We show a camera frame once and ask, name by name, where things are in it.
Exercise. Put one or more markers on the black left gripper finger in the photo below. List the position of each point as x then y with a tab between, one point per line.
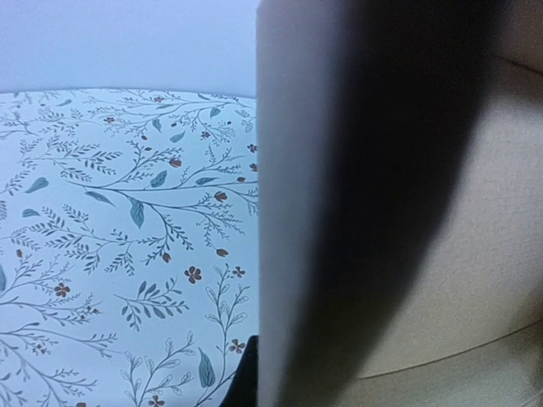
243	388

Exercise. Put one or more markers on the brown cardboard box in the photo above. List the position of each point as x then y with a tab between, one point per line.
400	225

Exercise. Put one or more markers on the floral patterned table mat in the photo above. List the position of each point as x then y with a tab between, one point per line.
128	246

